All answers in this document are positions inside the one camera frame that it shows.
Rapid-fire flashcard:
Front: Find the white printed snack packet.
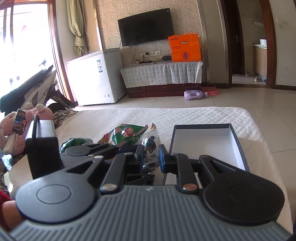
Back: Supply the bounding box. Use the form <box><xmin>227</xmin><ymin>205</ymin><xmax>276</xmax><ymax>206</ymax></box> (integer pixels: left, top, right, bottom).
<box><xmin>140</xmin><ymin>128</ymin><xmax>161</xmax><ymax>163</ymax></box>

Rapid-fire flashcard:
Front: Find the green chip bag far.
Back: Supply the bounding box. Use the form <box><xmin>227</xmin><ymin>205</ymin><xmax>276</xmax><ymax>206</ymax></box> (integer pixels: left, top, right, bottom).
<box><xmin>98</xmin><ymin>124</ymin><xmax>148</xmax><ymax>147</ymax></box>

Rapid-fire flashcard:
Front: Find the green chip bag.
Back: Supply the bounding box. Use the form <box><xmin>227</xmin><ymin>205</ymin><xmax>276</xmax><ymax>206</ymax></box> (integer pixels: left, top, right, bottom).
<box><xmin>60</xmin><ymin>138</ymin><xmax>94</xmax><ymax>153</ymax></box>
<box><xmin>98</xmin><ymin>124</ymin><xmax>148</xmax><ymax>147</ymax></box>

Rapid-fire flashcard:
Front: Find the green chip bag near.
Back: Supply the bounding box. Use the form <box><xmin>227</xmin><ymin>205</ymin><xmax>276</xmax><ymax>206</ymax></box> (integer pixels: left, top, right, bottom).
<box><xmin>60</xmin><ymin>138</ymin><xmax>94</xmax><ymax>153</ymax></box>

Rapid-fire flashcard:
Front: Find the pink plush toy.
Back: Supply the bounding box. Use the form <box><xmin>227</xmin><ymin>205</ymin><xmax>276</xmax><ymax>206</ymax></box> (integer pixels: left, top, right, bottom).
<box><xmin>1</xmin><ymin>102</ymin><xmax>54</xmax><ymax>156</ymax></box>

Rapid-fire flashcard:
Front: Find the white quilted table cover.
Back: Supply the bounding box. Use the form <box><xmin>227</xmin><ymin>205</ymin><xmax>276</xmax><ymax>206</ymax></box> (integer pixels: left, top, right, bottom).
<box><xmin>9</xmin><ymin>107</ymin><xmax>292</xmax><ymax>240</ymax></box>

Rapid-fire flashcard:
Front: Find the dark grey tray box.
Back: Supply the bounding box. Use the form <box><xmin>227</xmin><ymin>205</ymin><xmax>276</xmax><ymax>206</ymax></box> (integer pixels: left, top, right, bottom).
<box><xmin>169</xmin><ymin>123</ymin><xmax>250</xmax><ymax>172</ymax></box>

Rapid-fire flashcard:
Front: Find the purple detergent bottle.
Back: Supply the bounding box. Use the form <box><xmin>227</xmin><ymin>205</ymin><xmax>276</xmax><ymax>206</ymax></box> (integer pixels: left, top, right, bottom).
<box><xmin>184</xmin><ymin>90</ymin><xmax>208</xmax><ymax>100</ymax></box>

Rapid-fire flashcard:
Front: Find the tv cabinet with lace cloth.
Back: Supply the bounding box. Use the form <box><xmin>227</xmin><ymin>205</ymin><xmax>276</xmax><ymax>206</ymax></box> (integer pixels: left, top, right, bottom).
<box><xmin>120</xmin><ymin>61</ymin><xmax>203</xmax><ymax>98</ymax></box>

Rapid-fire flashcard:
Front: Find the white chest freezer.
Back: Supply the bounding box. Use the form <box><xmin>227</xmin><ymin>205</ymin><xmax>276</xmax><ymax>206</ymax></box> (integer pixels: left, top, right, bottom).
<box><xmin>67</xmin><ymin>48</ymin><xmax>127</xmax><ymax>106</ymax></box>

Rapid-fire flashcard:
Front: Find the orange gift box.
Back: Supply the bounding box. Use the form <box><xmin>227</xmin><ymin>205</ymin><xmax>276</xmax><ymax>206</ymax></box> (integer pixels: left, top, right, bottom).
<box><xmin>168</xmin><ymin>33</ymin><xmax>202</xmax><ymax>62</ymax></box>

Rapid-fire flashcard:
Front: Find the beige tied curtain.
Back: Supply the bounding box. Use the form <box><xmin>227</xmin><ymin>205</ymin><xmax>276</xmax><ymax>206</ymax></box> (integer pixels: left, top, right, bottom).
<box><xmin>66</xmin><ymin>0</ymin><xmax>85</xmax><ymax>57</ymax></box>

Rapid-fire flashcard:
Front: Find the black wall television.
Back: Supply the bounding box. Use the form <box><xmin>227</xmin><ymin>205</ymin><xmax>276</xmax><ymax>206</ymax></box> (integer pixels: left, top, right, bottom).
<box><xmin>118</xmin><ymin>8</ymin><xmax>174</xmax><ymax>47</ymax></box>

